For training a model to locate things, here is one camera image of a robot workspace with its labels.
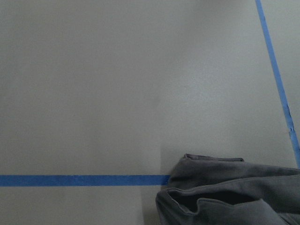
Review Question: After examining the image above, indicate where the dark brown t-shirt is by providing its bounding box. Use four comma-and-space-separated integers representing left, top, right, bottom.
156, 154, 300, 225

